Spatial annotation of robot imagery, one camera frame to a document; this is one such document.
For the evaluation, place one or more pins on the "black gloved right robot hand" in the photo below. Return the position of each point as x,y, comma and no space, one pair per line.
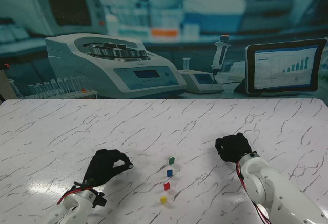
234,148

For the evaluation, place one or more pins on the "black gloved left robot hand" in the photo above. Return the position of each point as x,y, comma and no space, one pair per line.
102,168

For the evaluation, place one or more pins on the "green domino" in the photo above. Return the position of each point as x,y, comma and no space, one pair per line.
172,161

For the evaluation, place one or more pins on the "red domino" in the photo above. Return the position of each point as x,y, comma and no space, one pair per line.
167,186

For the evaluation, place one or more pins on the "blue domino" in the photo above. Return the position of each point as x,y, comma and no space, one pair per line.
169,173

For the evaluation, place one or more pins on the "yellow domino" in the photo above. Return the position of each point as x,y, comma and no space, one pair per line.
163,200

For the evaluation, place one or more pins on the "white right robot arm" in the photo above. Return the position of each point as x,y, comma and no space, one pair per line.
274,190

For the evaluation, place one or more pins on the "beige board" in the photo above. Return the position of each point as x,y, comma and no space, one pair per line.
4,83

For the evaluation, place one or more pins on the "small red black clamp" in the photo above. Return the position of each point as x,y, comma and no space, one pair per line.
6,65

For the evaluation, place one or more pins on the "printed laboratory backdrop banner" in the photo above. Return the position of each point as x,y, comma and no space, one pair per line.
164,16

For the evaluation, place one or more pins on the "black left wrist camera bracket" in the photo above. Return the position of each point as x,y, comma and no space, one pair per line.
100,200

